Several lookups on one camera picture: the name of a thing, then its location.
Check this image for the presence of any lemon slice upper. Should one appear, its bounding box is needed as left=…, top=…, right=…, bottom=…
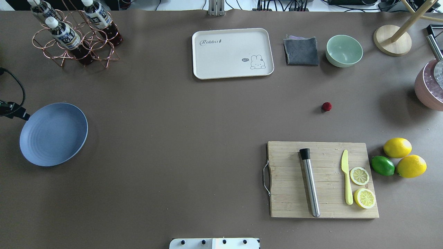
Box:
left=353, top=188, right=376, bottom=209

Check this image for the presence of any metal ice scoop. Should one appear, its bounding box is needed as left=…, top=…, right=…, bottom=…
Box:
left=426, top=34, right=443, bottom=89

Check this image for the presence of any dark drink bottle top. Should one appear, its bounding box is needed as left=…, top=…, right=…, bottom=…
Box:
left=45, top=17, right=94, bottom=65

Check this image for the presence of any steel muddler black tip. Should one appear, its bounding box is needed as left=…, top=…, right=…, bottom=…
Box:
left=299, top=148, right=321, bottom=218

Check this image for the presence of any dark drink bottle left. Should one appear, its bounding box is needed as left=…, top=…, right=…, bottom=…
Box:
left=82, top=0, right=123, bottom=46

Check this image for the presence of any grey folded cloth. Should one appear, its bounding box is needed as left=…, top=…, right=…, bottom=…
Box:
left=283, top=35, right=319, bottom=66

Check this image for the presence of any whole yellow lemon upper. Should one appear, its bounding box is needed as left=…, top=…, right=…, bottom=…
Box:
left=397, top=155, right=427, bottom=178

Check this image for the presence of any wooden cup stand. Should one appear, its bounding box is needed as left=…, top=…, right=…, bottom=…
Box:
left=373, top=0, right=442, bottom=56

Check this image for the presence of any whole yellow lemon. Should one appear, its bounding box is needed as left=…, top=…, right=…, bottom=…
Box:
left=383, top=137, right=412, bottom=158
left=397, top=155, right=427, bottom=178

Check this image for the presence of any lemon slice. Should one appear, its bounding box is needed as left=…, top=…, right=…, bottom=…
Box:
left=353, top=188, right=376, bottom=209
left=350, top=167, right=370, bottom=186

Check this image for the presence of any lemon slice lower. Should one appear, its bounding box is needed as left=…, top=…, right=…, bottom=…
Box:
left=350, top=167, right=370, bottom=186

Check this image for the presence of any blue plate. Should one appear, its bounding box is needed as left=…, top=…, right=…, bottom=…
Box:
left=20, top=103, right=88, bottom=167

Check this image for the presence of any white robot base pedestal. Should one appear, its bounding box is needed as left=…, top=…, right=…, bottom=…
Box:
left=169, top=238, right=261, bottom=249

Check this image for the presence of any whole yellow lemon lower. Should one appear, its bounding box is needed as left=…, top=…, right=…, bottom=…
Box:
left=383, top=137, right=412, bottom=158

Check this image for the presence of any pink ice bowl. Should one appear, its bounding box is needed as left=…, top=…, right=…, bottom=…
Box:
left=414, top=59, right=443, bottom=111

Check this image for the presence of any wooden cutting board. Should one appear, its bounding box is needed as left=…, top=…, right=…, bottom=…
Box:
left=267, top=141, right=379, bottom=219

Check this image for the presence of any red strawberry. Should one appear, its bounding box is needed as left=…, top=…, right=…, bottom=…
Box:
left=321, top=102, right=332, bottom=112

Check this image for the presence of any white rabbit tray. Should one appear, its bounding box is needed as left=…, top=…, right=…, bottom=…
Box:
left=192, top=28, right=274, bottom=80

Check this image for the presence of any yellow plastic knife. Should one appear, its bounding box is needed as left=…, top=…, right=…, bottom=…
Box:
left=341, top=150, right=353, bottom=205

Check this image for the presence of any copper wire bottle rack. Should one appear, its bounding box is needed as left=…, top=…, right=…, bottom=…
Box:
left=28, top=0, right=123, bottom=68

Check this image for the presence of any dark drink bottle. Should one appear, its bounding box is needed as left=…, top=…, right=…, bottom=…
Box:
left=45, top=17, right=94, bottom=65
left=82, top=0, right=123, bottom=46
left=28, top=0, right=62, bottom=25

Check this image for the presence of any dark drink bottle right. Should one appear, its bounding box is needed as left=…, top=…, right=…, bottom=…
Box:
left=28, top=0, right=62, bottom=25

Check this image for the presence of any green bowl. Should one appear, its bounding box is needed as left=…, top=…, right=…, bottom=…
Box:
left=326, top=35, right=363, bottom=68

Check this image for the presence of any green lime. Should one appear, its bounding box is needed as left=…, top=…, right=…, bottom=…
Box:
left=371, top=156, right=395, bottom=176

